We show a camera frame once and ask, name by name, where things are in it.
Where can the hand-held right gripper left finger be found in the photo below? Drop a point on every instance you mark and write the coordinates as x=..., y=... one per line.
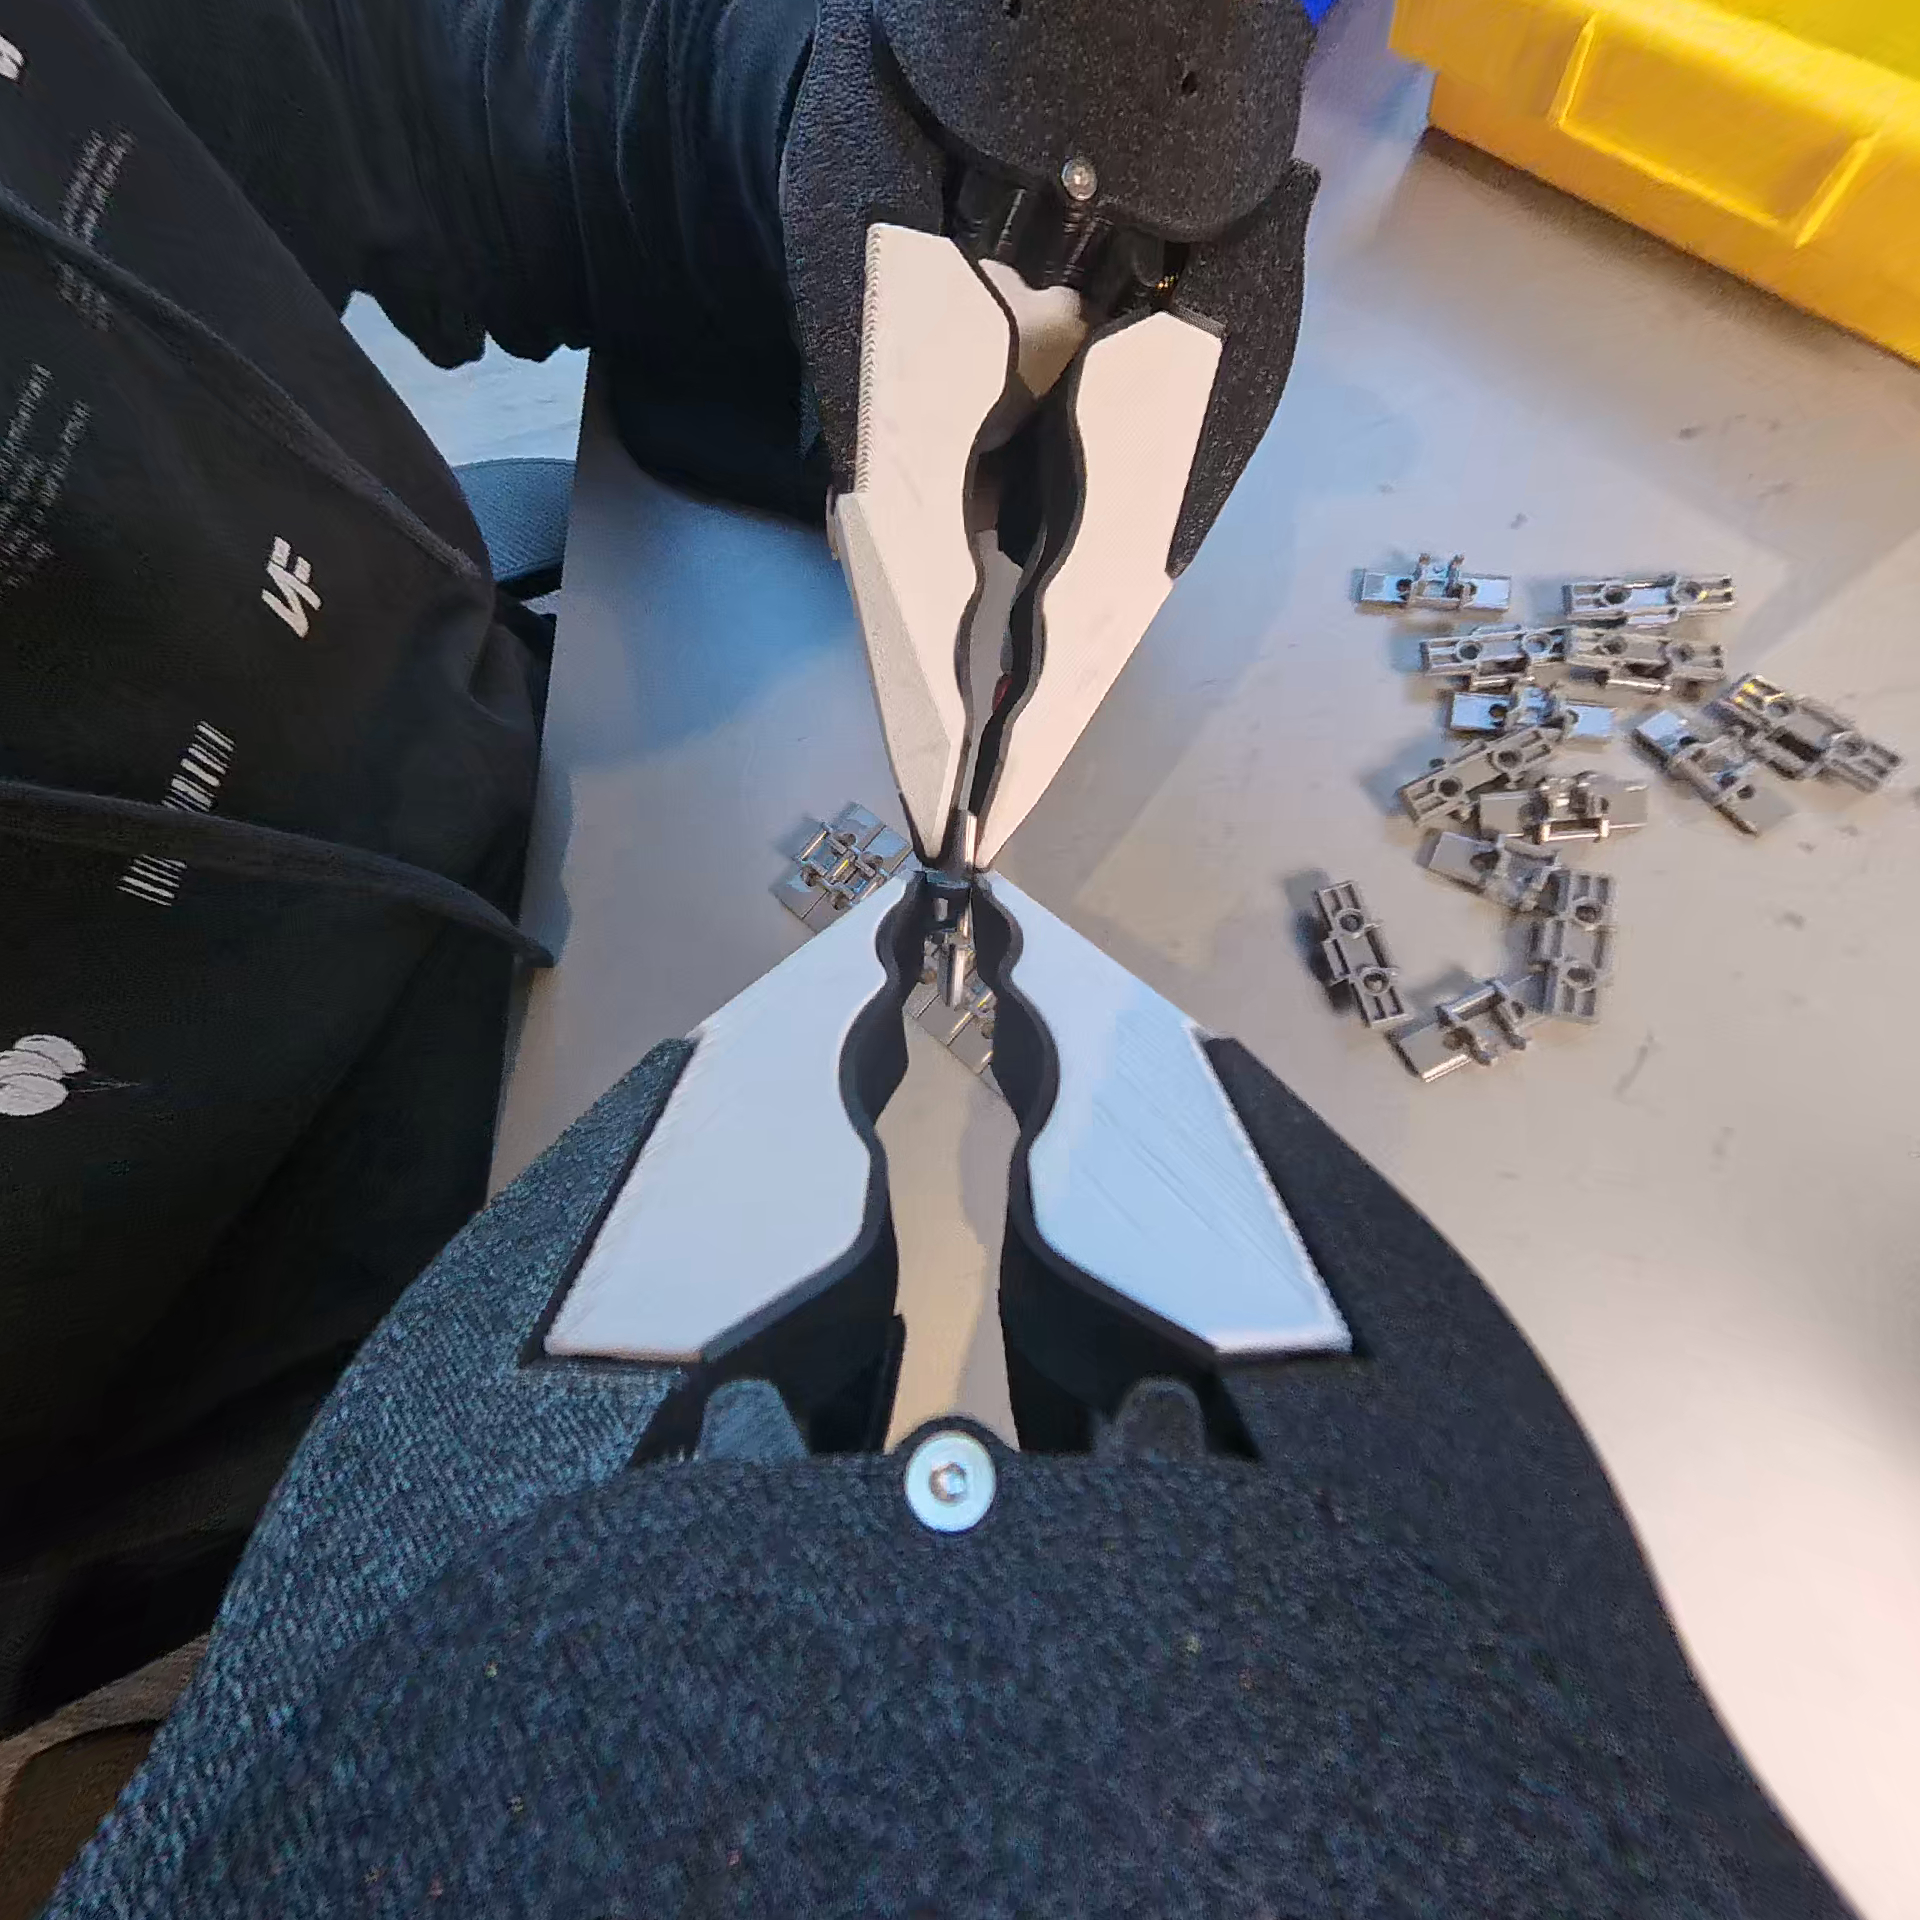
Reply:
x=721, y=1187

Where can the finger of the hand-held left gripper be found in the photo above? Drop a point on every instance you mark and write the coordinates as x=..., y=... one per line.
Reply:
x=1125, y=479
x=916, y=450

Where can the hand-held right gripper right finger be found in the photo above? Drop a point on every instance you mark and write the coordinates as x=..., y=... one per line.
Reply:
x=1168, y=1187

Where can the grey plastic track link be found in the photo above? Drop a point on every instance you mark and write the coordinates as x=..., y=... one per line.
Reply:
x=953, y=945

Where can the pile of grey track links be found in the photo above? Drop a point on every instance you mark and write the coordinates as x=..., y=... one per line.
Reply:
x=1561, y=751

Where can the yellow plastic bin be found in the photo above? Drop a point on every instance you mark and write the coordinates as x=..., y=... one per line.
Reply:
x=1696, y=121

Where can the person's left forearm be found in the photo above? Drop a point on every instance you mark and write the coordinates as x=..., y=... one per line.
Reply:
x=601, y=179

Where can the grey desk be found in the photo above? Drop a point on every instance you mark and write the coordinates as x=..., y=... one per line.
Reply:
x=1499, y=1198

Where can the person's black hooded sweater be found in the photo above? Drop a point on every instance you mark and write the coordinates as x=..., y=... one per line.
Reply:
x=223, y=751

